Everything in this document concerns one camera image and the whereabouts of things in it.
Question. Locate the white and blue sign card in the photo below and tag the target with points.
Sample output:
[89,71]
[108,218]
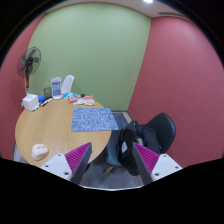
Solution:
[56,88]

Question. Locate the blue patterned mouse pad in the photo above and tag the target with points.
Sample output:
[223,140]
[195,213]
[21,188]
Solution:
[93,119]

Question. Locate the round wooden table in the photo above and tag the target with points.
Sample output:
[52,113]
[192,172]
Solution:
[51,125]

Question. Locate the white tissue box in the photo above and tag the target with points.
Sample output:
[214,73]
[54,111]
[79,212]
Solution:
[30,102]

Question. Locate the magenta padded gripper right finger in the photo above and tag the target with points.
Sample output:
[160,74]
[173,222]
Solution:
[152,166]

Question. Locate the black chair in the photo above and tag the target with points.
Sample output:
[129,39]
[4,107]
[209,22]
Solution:
[165,130]

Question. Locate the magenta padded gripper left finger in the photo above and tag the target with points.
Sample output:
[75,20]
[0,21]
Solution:
[72,165]

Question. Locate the beige computer mouse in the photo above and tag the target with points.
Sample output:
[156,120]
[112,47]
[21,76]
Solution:
[39,151]

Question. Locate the orange snack packet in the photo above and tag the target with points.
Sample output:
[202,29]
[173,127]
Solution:
[72,98]

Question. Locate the blue packet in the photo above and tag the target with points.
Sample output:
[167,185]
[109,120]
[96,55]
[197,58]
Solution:
[67,95]

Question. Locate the white snack packet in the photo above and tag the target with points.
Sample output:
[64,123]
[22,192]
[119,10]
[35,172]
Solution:
[88,100]

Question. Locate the black mesh pen cup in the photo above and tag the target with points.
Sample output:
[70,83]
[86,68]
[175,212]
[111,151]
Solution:
[47,92]

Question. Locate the black marker pen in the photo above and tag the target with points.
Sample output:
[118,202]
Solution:
[45,102]

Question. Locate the black standing fan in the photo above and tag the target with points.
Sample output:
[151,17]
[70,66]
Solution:
[28,64]

